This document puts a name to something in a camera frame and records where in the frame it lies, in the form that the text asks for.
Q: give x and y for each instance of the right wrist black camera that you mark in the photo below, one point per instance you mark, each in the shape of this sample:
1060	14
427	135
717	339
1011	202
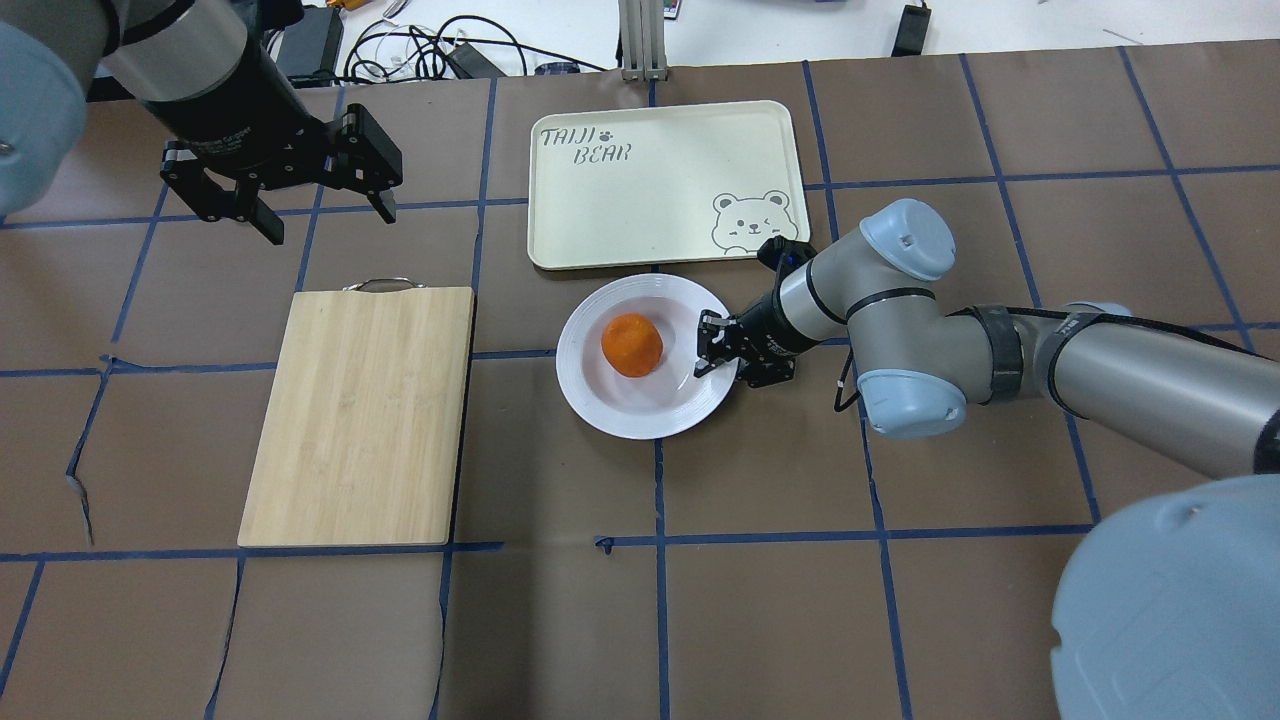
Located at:
784	256

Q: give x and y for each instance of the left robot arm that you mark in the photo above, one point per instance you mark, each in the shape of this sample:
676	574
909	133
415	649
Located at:
238	126

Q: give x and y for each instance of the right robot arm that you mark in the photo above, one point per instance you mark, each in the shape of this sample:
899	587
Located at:
1168	608

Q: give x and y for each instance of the cream bear tray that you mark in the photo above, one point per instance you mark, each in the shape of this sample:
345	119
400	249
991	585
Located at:
686	184

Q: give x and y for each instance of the orange fruit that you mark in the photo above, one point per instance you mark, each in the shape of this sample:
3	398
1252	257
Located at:
632	345

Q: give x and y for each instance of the white round plate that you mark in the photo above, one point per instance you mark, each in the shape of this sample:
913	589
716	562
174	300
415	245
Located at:
665	402

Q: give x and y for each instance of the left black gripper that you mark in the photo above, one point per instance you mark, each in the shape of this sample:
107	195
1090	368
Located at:
232	118

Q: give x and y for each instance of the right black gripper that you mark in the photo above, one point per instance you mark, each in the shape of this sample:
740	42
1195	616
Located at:
765	329

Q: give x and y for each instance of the black power adapter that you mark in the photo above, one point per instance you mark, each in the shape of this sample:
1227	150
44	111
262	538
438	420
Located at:
306	52

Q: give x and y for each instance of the aluminium frame post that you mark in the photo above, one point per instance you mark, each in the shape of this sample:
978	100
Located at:
643	40

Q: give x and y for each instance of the small black adapter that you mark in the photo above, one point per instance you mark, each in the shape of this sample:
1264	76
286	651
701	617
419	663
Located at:
912	30

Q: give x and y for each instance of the wooden cutting board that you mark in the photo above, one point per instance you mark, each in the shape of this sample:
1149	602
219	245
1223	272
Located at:
361	440

